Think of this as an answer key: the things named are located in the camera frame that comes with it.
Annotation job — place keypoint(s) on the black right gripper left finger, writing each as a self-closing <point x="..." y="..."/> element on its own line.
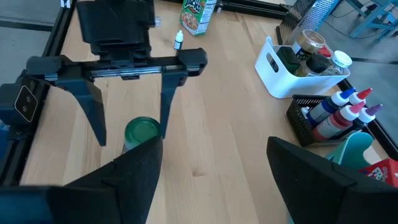
<point x="93" y="202"/>

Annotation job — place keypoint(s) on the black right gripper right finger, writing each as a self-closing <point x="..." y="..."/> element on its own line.
<point x="326" y="199"/>

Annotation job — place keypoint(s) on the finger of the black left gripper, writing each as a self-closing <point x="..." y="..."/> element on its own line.
<point x="88" y="102"/>
<point x="171" y="90"/>

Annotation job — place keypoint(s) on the green-lidded oregano glass jar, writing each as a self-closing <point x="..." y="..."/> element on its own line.
<point x="140" y="130"/>

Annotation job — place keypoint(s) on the red Froot Loops cereal box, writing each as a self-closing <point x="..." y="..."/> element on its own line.
<point x="381" y="174"/>

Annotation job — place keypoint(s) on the red squeeze bottle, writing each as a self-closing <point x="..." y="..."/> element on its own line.
<point x="335" y="124"/>

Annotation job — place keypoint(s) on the blue squeeze bottle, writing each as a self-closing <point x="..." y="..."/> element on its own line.
<point x="326" y="107"/>

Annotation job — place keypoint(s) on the purple squeeze bottle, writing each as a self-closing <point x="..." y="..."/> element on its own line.
<point x="368" y="115"/>

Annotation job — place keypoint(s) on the dark brown small box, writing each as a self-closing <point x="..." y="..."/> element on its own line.
<point x="289" y="59"/>

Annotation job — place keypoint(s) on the black-lidded herb spice jar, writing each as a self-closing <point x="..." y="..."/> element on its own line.
<point x="314" y="63"/>

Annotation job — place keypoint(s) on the white-lidded spice jar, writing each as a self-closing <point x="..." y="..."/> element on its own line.
<point x="340" y="59"/>

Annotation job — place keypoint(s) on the round jar brown contents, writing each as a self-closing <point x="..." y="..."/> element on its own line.
<point x="308" y="43"/>

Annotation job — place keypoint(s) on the smoked paprika tin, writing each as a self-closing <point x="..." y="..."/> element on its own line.
<point x="325" y="51"/>

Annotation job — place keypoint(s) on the blue-label white-capped dropper bottle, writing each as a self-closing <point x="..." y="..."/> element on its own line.
<point x="178" y="40"/>

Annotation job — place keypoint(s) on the green plastic bin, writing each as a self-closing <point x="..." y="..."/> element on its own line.
<point x="351" y="152"/>

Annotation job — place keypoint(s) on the green Apple Jacks cereal box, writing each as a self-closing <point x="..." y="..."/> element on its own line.
<point x="197" y="15"/>

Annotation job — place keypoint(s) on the small black mesh basket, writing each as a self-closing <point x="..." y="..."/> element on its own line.
<point x="297" y="124"/>

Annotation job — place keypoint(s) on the white plastic bin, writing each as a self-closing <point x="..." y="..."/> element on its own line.
<point x="280" y="81"/>

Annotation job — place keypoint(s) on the metal box grater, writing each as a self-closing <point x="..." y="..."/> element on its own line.
<point x="308" y="15"/>

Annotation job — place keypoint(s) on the black aluminium table frame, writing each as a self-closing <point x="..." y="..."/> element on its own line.
<point x="59" y="31"/>

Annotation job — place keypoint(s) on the black table-level camera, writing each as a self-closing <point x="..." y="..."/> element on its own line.
<point x="21" y="102"/>

